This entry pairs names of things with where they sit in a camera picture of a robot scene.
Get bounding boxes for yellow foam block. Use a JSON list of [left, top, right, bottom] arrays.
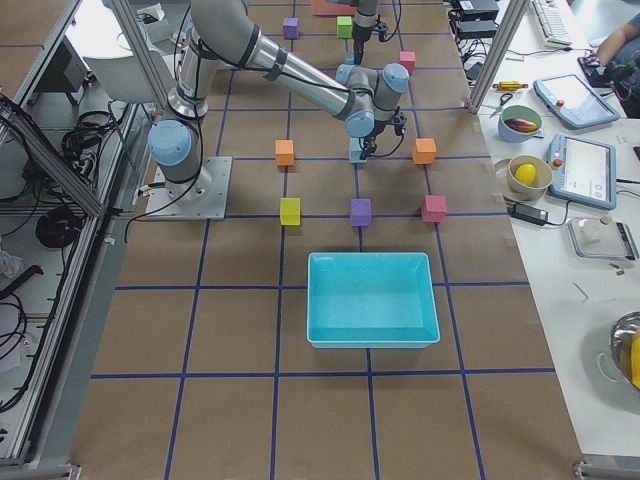
[[279, 197, 301, 226]]

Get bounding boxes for blue bowl with fruit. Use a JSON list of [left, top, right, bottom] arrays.
[[497, 105, 542, 143]]

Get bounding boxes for metal bowl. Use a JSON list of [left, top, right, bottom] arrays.
[[609, 311, 639, 391]]

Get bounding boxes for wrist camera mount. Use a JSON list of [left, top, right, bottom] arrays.
[[372, 16, 389, 43], [391, 111, 406, 137]]

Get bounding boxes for teal plastic bin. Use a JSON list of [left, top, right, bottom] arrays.
[[306, 252, 441, 349]]

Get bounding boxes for teach pendant upper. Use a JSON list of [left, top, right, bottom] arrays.
[[533, 74, 620, 130]]

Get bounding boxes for orange block row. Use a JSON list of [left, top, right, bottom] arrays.
[[412, 138, 437, 165], [274, 139, 295, 167]]

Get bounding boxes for aluminium frame post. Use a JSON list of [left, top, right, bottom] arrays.
[[468, 0, 529, 114]]

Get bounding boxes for beige bowl with lemon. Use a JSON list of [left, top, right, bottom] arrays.
[[494, 155, 553, 201]]

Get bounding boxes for crimson block near right corner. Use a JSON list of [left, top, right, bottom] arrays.
[[421, 195, 448, 223]]

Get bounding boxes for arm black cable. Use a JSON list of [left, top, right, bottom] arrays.
[[174, 9, 406, 159]]

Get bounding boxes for orange block near row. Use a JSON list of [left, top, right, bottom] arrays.
[[412, 138, 437, 165]]

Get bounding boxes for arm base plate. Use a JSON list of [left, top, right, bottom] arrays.
[[145, 156, 233, 221]]

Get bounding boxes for kitchen scale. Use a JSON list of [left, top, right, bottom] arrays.
[[567, 217, 639, 261]]

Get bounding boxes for crimson block near row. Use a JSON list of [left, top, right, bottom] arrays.
[[398, 50, 416, 75]]

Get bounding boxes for black scissors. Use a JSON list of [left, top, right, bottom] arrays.
[[490, 92, 513, 118]]

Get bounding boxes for black power adapter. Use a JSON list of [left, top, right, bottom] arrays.
[[509, 202, 548, 226]]

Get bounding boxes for purple block right side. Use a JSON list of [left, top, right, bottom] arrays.
[[350, 198, 372, 227]]

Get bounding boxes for green foam block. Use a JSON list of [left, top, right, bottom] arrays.
[[336, 16, 353, 40]]

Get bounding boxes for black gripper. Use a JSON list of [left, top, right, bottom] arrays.
[[357, 134, 377, 160], [353, 42, 365, 64]]

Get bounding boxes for purple block near base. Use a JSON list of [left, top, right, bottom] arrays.
[[282, 17, 300, 40]]

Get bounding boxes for white keyboard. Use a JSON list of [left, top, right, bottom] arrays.
[[529, 0, 573, 47]]

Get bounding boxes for teach pendant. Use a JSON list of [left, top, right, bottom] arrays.
[[547, 133, 617, 211], [533, 74, 620, 130]]

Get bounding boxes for orange block far row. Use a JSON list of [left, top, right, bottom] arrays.
[[274, 139, 295, 167]]

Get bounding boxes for seated person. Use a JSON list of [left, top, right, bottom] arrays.
[[596, 14, 639, 65]]

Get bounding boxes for teach pendant lower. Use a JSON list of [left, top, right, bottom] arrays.
[[547, 133, 617, 211]]

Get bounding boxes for pink plastic bin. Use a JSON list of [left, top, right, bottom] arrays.
[[311, 0, 356, 17]]

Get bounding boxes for yellow lemon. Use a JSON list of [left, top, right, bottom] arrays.
[[513, 163, 537, 186]]

